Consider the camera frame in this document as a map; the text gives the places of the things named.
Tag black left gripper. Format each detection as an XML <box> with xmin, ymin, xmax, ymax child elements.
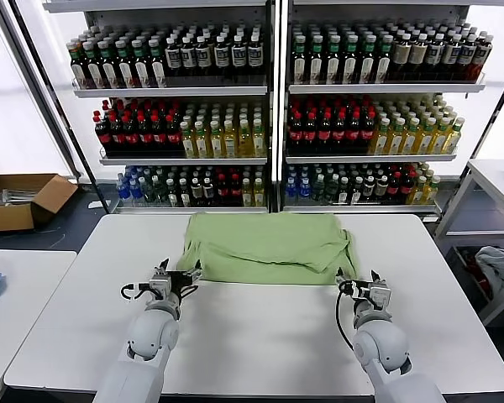
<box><xmin>154</xmin><ymin>257</ymin><xmax>204</xmax><ymax>300</ymax></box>

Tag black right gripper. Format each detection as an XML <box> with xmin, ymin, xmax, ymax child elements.
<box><xmin>333</xmin><ymin>266</ymin><xmax>384</xmax><ymax>300</ymax></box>

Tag green polo shirt red print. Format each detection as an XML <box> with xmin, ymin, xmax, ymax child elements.
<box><xmin>176</xmin><ymin>212</ymin><xmax>365</xmax><ymax>286</ymax></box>

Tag cola bottle red cap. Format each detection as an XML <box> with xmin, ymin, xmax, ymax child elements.
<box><xmin>217</xmin><ymin>172</ymin><xmax>230</xmax><ymax>207</ymax></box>
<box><xmin>318</xmin><ymin>109</ymin><xmax>333</xmax><ymax>154</ymax></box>
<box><xmin>347</xmin><ymin>109</ymin><xmax>362</xmax><ymax>154</ymax></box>
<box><xmin>401</xmin><ymin>170</ymin><xmax>415</xmax><ymax>201</ymax></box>
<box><xmin>107</xmin><ymin>115</ymin><xmax>126</xmax><ymax>158</ymax></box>
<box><xmin>151</xmin><ymin>115</ymin><xmax>169</xmax><ymax>158</ymax></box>
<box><xmin>166</xmin><ymin>115</ymin><xmax>184</xmax><ymax>158</ymax></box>
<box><xmin>122</xmin><ymin>116</ymin><xmax>139</xmax><ymax>158</ymax></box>
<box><xmin>332</xmin><ymin>109</ymin><xmax>349</xmax><ymax>154</ymax></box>
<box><xmin>302</xmin><ymin>109</ymin><xmax>319</xmax><ymax>154</ymax></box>
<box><xmin>387</xmin><ymin>171</ymin><xmax>402</xmax><ymax>201</ymax></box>
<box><xmin>229</xmin><ymin>172</ymin><xmax>243</xmax><ymax>207</ymax></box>
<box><xmin>360</xmin><ymin>109</ymin><xmax>377</xmax><ymax>154</ymax></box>
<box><xmin>136</xmin><ymin>115</ymin><xmax>155</xmax><ymax>158</ymax></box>
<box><xmin>288</xmin><ymin>109</ymin><xmax>304</xmax><ymax>154</ymax></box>
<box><xmin>92</xmin><ymin>110</ymin><xmax>113</xmax><ymax>157</ymax></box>

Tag red item in crate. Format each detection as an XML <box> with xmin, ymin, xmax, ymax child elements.
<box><xmin>460</xmin><ymin>250</ymin><xmax>490</xmax><ymax>296</ymax></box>

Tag grey white crumpled cloth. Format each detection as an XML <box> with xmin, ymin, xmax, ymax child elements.
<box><xmin>473</xmin><ymin>245</ymin><xmax>504</xmax><ymax>297</ymax></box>

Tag grey metal side table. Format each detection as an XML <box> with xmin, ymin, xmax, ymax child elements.
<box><xmin>433</xmin><ymin>158</ymin><xmax>504</xmax><ymax>327</ymax></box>

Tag metal parts bundle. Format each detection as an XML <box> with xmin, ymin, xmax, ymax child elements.
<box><xmin>0</xmin><ymin>187</ymin><xmax>39</xmax><ymax>207</ymax></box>

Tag brown cardboard box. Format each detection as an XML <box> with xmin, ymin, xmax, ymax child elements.
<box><xmin>0</xmin><ymin>173</ymin><xmax>80</xmax><ymax>233</ymax></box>

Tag grey metal shelving unit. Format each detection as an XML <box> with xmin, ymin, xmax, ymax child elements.
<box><xmin>276</xmin><ymin>0</ymin><xmax>487</xmax><ymax>223</ymax></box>
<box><xmin>43</xmin><ymin>0</ymin><xmax>278</xmax><ymax>217</ymax></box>

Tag dark bottle green white label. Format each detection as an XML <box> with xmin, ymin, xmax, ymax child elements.
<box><xmin>343</xmin><ymin>35</ymin><xmax>360</xmax><ymax>85</ymax></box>
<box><xmin>69</xmin><ymin>39</ymin><xmax>89</xmax><ymax>90</ymax></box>
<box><xmin>99</xmin><ymin>39</ymin><xmax>121</xmax><ymax>90</ymax></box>
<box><xmin>132</xmin><ymin>39</ymin><xmax>153</xmax><ymax>89</ymax></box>
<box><xmin>82</xmin><ymin>40</ymin><xmax>105</xmax><ymax>90</ymax></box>
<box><xmin>148</xmin><ymin>38</ymin><xmax>168</xmax><ymax>89</ymax></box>
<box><xmin>309</xmin><ymin>35</ymin><xmax>325</xmax><ymax>85</ymax></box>
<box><xmin>376</xmin><ymin>35</ymin><xmax>394</xmax><ymax>83</ymax></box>
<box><xmin>115</xmin><ymin>39</ymin><xmax>137</xmax><ymax>90</ymax></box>
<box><xmin>360</xmin><ymin>35</ymin><xmax>378</xmax><ymax>84</ymax></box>
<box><xmin>292</xmin><ymin>35</ymin><xmax>308</xmax><ymax>85</ymax></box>
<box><xmin>326</xmin><ymin>35</ymin><xmax>343</xmax><ymax>85</ymax></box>

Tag dark bottle white blue label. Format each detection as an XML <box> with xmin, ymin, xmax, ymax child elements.
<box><xmin>230</xmin><ymin>34</ymin><xmax>248</xmax><ymax>78</ymax></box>
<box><xmin>180</xmin><ymin>36</ymin><xmax>197</xmax><ymax>78</ymax></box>
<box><xmin>195</xmin><ymin>36</ymin><xmax>213</xmax><ymax>78</ymax></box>
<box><xmin>213</xmin><ymin>35</ymin><xmax>231</xmax><ymax>78</ymax></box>
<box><xmin>165</xmin><ymin>37</ymin><xmax>182</xmax><ymax>78</ymax></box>
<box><xmin>246</xmin><ymin>34</ymin><xmax>265</xmax><ymax>77</ymax></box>
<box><xmin>427</xmin><ymin>34</ymin><xmax>446</xmax><ymax>81</ymax></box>
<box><xmin>444</xmin><ymin>34</ymin><xmax>463</xmax><ymax>81</ymax></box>
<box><xmin>459</xmin><ymin>34</ymin><xmax>478</xmax><ymax>81</ymax></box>

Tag dark bottle beige label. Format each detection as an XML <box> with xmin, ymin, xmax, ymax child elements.
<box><xmin>410</xmin><ymin>34</ymin><xmax>429</xmax><ymax>81</ymax></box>
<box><xmin>391</xmin><ymin>35</ymin><xmax>411</xmax><ymax>81</ymax></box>

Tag red drink bottle white label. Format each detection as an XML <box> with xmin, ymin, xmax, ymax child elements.
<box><xmin>471</xmin><ymin>32</ymin><xmax>494</xmax><ymax>82</ymax></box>

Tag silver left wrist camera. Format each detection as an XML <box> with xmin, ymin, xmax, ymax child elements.
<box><xmin>148</xmin><ymin>275</ymin><xmax>172</xmax><ymax>301</ymax></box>

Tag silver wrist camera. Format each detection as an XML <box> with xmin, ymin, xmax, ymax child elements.
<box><xmin>148</xmin><ymin>275</ymin><xmax>172</xmax><ymax>301</ymax></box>
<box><xmin>367</xmin><ymin>281</ymin><xmax>392</xmax><ymax>311</ymax></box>

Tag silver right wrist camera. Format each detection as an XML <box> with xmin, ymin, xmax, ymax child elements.
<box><xmin>367</xmin><ymin>281</ymin><xmax>392</xmax><ymax>311</ymax></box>

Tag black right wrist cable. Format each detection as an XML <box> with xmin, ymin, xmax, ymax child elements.
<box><xmin>333</xmin><ymin>288</ymin><xmax>359</xmax><ymax>354</ymax></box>

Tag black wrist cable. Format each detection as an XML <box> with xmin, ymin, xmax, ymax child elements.
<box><xmin>333</xmin><ymin>288</ymin><xmax>359</xmax><ymax>354</ymax></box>
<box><xmin>119</xmin><ymin>282</ymin><xmax>152</xmax><ymax>301</ymax></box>

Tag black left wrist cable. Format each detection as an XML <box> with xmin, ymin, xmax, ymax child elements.
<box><xmin>119</xmin><ymin>282</ymin><xmax>152</xmax><ymax>301</ymax></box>

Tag dark metal frame post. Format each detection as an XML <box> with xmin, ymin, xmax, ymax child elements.
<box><xmin>0</xmin><ymin>0</ymin><xmax>113</xmax><ymax>213</ymax></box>

